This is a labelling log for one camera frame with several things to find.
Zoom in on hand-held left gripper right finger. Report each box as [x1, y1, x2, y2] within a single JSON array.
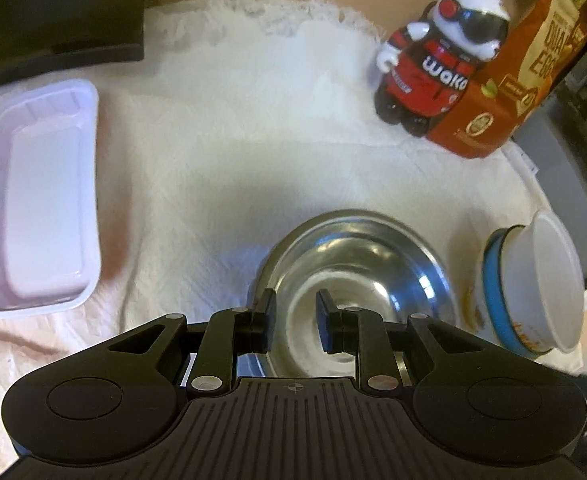
[[314, 289, 474, 395]]

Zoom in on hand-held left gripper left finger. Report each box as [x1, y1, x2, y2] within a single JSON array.
[[108, 288, 278, 395]]

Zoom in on stainless steel bowl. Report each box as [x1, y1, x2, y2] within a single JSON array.
[[252, 209, 462, 379]]

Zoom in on white printed paper bowl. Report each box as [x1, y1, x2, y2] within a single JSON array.
[[502, 210, 587, 354]]

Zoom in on blue enamel bowl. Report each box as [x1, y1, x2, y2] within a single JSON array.
[[481, 229, 541, 359]]

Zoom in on white yellow-rimmed bowl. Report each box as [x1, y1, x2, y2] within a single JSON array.
[[460, 260, 494, 343]]

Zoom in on red rectangular foil tray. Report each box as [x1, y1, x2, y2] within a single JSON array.
[[0, 79, 100, 317]]

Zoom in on white tablecloth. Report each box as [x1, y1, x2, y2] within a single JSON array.
[[0, 0, 587, 480]]

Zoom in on white glass-sided computer case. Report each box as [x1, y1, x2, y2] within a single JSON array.
[[511, 35, 587, 281]]

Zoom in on red snack bag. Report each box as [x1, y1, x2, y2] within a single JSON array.
[[427, 0, 587, 160]]

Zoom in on panda figurine in red suit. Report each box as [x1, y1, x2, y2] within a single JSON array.
[[376, 0, 512, 139]]

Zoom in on black monitor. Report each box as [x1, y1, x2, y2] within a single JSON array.
[[0, 0, 147, 94]]

